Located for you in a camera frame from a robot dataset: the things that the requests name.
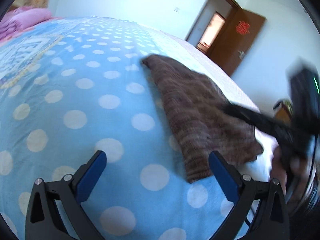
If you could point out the red paper door decoration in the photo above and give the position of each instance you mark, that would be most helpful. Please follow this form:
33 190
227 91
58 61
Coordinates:
242 28

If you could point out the blue polka dot bed blanket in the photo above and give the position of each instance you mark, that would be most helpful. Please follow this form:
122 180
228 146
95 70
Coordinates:
71 86

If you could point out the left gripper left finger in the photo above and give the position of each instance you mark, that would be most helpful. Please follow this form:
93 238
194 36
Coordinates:
43 220

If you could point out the brown knitted sun-pattern sweater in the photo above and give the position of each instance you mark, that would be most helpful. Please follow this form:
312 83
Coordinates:
194 105

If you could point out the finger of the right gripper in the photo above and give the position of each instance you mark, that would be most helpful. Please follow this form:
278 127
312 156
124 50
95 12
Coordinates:
263 123

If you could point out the folded pink quilt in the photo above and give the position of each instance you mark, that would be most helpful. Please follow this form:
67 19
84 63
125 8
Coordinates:
16 21

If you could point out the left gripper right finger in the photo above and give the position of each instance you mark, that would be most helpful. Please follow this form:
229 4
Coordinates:
259 204

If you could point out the brown wooden door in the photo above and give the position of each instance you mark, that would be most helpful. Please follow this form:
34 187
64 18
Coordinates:
225 47

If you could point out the silver door handle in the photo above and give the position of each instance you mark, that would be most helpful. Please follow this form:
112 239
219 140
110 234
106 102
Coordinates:
241 54

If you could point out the right hand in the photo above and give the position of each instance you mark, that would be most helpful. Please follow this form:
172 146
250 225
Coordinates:
298 167

